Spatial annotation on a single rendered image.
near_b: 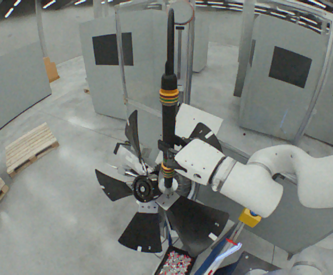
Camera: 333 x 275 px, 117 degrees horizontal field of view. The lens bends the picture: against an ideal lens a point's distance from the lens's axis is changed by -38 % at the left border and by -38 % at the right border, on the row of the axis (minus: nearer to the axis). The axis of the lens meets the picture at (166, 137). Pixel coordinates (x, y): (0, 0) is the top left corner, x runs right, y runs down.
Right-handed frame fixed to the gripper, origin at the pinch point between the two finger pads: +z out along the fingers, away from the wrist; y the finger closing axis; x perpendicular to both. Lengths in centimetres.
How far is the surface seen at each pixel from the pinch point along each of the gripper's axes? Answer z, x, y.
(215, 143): -7.6, -7.0, 16.7
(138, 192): 10.1, -29.2, -6.8
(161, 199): 1.6, -30.5, -2.4
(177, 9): 41, 40, 55
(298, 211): -82, -74, 70
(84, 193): 127, -151, -22
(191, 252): -21.5, -36.3, -10.7
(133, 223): 7.0, -43.2, -16.0
